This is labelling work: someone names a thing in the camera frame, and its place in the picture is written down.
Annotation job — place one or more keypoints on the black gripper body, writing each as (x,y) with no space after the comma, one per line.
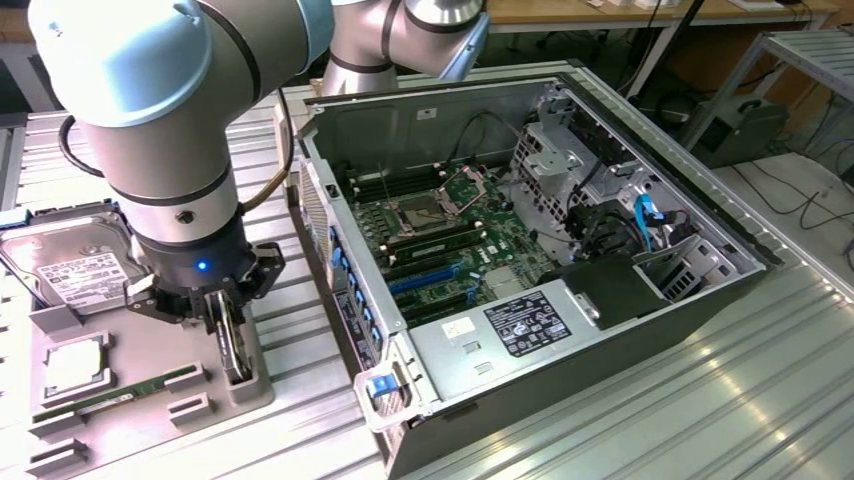
(193,270)

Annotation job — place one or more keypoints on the black graphics card silver bracket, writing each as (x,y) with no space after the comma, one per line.
(229,345)

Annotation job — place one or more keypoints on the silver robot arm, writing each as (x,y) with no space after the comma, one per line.
(133,65)

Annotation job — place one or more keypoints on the grey parts rack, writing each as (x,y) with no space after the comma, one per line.
(147,360)

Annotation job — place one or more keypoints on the blue slot latch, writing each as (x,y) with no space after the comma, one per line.
(360,296)
(353,276)
(368,316)
(339,256)
(377,337)

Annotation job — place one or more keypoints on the silver CPU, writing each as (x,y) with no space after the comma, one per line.
(73,365)

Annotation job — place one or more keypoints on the silver hard disk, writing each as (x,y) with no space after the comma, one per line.
(60,260)

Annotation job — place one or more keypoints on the green RAM stick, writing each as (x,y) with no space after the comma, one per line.
(106,396)
(433,249)

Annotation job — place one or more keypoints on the long black expansion slot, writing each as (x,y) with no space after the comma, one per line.
(421,267)
(437,310)
(432,300)

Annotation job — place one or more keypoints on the thin locking lever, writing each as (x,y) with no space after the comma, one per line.
(385,185)

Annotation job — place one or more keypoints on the blue expansion slot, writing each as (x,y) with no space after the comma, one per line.
(427,280)

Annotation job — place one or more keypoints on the black RAM slot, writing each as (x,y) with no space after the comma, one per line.
(429,241)
(408,181)
(407,196)
(408,188)
(427,235)
(407,174)

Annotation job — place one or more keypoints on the CPU socket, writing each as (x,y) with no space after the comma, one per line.
(423,217)

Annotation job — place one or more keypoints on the blue disk carrier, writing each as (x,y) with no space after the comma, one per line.
(13,217)

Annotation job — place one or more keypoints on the silver power supply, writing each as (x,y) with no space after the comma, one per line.
(467,350)

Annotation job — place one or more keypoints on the translucent case latch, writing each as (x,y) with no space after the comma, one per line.
(380,415)

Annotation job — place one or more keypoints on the silver chipset heat sink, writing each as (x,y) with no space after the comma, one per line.
(503,280)

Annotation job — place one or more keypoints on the metal socket cover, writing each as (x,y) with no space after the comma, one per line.
(475,175)

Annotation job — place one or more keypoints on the green motherboard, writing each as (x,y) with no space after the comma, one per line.
(507,240)

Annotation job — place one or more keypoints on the perforated silver drive cage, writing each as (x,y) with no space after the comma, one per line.
(547,165)

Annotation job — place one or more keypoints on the open grey PC case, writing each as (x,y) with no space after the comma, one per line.
(507,100)

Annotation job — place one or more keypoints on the black fan shroud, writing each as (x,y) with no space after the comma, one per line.
(600,285)

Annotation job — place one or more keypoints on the silver disk bay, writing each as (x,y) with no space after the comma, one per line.
(687,270)

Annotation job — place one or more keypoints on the black box device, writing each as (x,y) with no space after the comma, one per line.
(740,130)

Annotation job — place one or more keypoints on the grey slatted metal shelf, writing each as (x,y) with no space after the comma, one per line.
(814,55)

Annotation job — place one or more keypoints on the wooden desk white frame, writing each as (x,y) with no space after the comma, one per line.
(567,15)

